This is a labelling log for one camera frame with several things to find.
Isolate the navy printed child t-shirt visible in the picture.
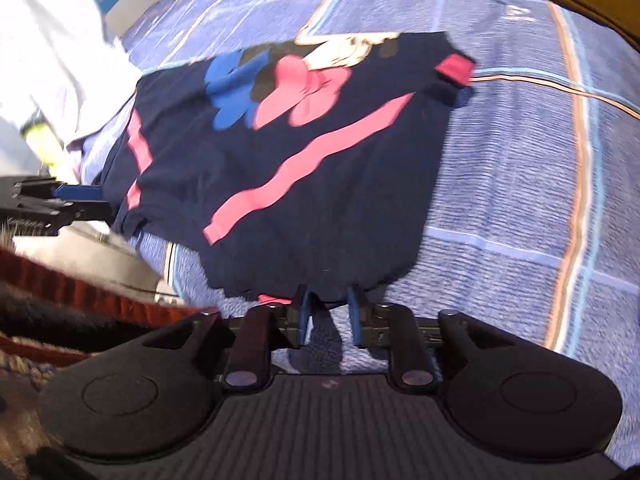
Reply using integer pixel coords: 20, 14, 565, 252
98, 32, 475, 301

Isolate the orange knitted sleeve forearm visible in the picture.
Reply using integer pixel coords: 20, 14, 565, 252
1, 248, 198, 367

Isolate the yellow green cloth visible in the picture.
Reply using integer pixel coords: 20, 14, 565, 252
20, 113, 64, 168

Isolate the blue checked bed sheet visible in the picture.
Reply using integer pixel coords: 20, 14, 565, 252
124, 0, 639, 466

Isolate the white cloth bag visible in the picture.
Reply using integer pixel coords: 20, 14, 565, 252
1, 0, 141, 183

